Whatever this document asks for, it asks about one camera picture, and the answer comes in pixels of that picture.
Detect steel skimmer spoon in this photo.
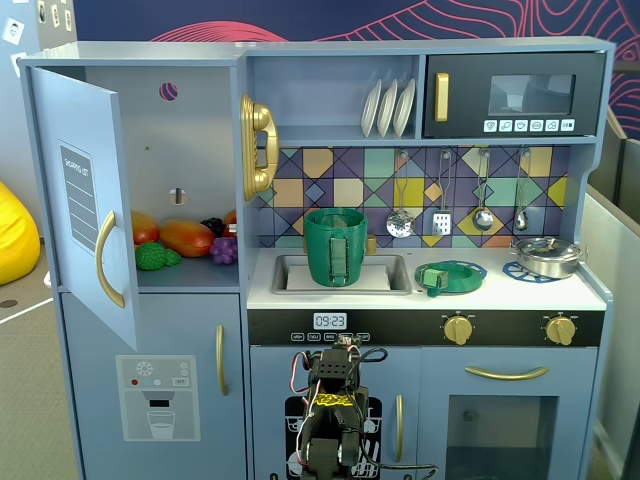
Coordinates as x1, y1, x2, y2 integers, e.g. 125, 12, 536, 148
385, 148, 416, 240

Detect gold oven door handle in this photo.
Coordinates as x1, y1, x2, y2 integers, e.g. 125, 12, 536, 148
464, 365, 550, 382

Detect black toy microwave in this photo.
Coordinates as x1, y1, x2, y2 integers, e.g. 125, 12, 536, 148
422, 52, 607, 140

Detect purple toy grapes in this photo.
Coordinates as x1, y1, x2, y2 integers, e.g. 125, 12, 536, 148
209, 236, 239, 266

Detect steel slotted spatula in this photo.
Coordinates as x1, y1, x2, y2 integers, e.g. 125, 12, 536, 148
431, 148, 453, 236

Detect green round lid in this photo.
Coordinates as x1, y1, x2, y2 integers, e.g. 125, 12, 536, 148
413, 260, 488, 297

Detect white toy plate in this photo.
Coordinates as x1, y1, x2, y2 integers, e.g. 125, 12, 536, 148
375, 78, 400, 139
360, 79, 384, 139
392, 78, 417, 138

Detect gold freezer door handle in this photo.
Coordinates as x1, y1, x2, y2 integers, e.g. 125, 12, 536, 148
215, 323, 230, 397

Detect gold dishwasher door handle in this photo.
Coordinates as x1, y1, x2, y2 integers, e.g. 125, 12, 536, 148
394, 394, 404, 464

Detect gold microwave handle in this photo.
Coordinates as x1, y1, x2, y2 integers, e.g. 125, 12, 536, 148
433, 72, 450, 123

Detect blue ice dispenser door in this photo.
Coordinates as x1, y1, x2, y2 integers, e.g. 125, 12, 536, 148
60, 292, 246, 480

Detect blue oven door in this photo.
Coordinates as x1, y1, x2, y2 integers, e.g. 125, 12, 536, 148
421, 347, 599, 480

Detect grey desk divider panel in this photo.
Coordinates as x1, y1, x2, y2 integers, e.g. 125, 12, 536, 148
582, 179, 640, 480

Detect steel toy pot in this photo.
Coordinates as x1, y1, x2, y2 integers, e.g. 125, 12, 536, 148
509, 243, 587, 280

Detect yellow beanbag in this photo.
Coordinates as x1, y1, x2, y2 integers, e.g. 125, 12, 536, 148
0, 180, 41, 287

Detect blue toy kitchen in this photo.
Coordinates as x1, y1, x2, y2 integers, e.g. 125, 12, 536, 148
17, 35, 617, 480

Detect gold fridge door handle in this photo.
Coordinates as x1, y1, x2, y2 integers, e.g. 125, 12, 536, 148
94, 209, 127, 310

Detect large orange red mango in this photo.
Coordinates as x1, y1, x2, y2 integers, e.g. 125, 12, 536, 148
158, 218, 216, 259

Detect gold stove knob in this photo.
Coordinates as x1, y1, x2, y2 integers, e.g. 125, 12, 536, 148
542, 312, 579, 346
442, 312, 475, 346

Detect blue shopping list door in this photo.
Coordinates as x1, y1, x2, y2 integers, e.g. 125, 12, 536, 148
28, 66, 139, 353

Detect green recipient cup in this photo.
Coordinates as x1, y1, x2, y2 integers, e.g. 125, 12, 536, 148
303, 207, 369, 289

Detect green bumpy toy fruit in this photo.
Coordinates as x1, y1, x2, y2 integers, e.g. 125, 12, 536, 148
134, 242, 183, 272

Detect blue dishwasher door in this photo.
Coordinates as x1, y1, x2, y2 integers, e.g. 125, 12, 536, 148
249, 346, 421, 480

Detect steel pot lid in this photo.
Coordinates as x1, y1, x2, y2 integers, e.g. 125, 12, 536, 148
514, 236, 581, 259

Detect gold toy telephone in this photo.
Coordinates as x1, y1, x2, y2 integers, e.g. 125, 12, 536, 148
239, 93, 280, 202

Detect steel ladle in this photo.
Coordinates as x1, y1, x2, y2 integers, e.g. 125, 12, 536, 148
472, 148, 495, 232

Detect grey toy sink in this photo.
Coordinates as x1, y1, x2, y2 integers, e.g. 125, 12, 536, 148
271, 253, 413, 296

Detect small orange red mango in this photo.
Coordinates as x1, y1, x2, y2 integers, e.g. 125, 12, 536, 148
130, 210, 161, 246

